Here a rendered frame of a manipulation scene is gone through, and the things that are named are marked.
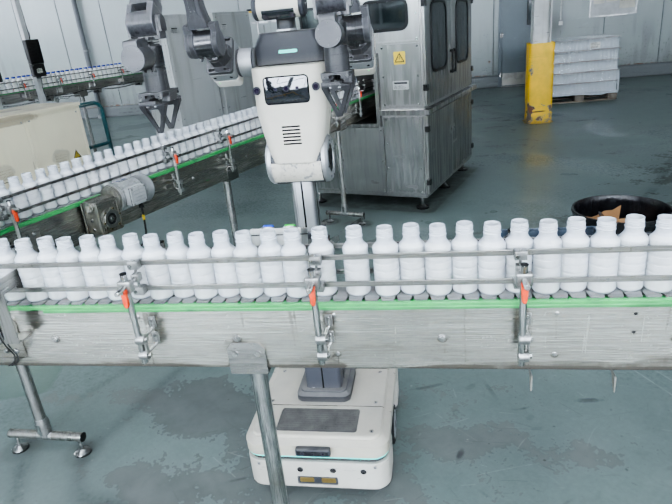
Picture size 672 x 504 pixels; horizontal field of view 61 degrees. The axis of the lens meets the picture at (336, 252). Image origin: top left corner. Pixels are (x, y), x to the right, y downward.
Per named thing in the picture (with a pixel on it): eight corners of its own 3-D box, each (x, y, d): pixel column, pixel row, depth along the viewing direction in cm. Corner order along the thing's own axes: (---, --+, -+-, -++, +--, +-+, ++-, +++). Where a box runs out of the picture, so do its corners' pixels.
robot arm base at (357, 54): (344, 27, 178) (344, 63, 176) (339, 13, 170) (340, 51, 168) (372, 24, 176) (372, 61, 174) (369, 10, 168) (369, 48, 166)
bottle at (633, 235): (621, 278, 130) (628, 210, 124) (648, 286, 125) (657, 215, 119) (607, 287, 126) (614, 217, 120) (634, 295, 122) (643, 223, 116)
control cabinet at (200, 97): (203, 161, 791) (176, 13, 719) (232, 162, 768) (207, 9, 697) (163, 176, 724) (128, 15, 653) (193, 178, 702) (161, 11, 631)
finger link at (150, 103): (144, 135, 139) (135, 96, 136) (157, 130, 146) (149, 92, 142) (170, 134, 138) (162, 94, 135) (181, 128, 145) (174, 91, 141)
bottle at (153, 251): (180, 291, 146) (167, 231, 140) (165, 302, 141) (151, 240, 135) (161, 289, 148) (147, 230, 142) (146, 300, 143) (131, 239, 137)
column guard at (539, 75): (525, 124, 822) (528, 44, 781) (521, 119, 858) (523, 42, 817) (554, 122, 815) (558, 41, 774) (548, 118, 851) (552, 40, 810)
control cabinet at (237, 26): (241, 147, 864) (220, 11, 792) (268, 147, 841) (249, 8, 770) (207, 160, 797) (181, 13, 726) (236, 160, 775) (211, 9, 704)
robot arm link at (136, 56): (164, 13, 134) (130, 17, 136) (141, 13, 124) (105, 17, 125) (174, 65, 139) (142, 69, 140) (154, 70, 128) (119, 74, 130)
